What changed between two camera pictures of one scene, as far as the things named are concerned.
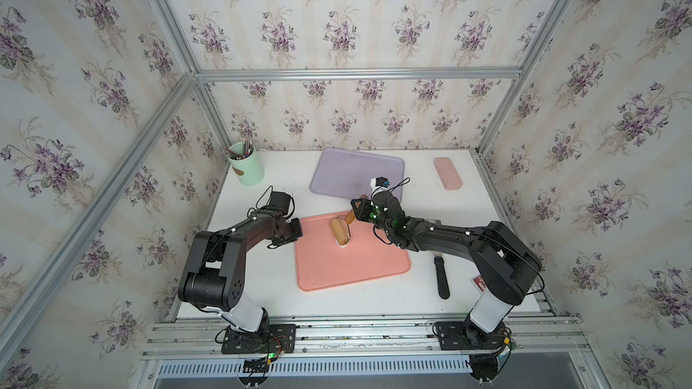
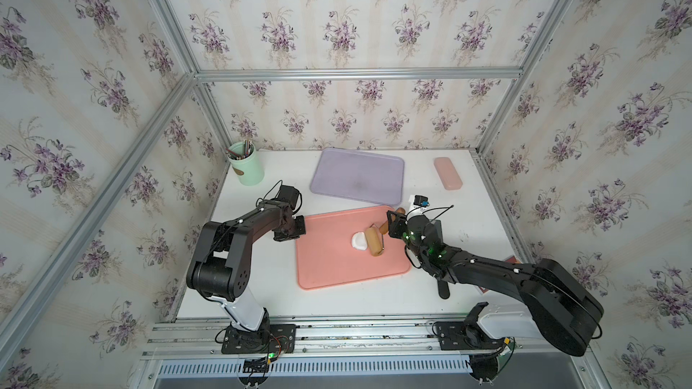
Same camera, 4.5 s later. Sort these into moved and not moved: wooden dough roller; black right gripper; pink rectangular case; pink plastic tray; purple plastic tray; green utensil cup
Moved: wooden dough roller; black right gripper
Not moved: purple plastic tray; green utensil cup; pink rectangular case; pink plastic tray
